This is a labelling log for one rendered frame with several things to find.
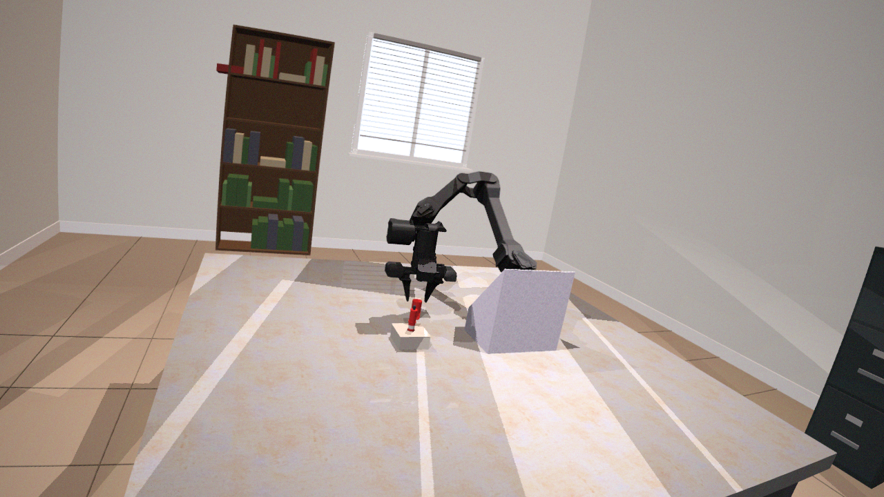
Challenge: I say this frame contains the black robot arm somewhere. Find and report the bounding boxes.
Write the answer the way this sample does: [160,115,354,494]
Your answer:
[386,172,537,283]

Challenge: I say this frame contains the cream square block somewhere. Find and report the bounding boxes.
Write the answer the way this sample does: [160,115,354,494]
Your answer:
[390,323,431,350]

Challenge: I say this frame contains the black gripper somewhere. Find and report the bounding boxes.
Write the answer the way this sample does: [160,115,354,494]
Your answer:
[385,245,457,303]

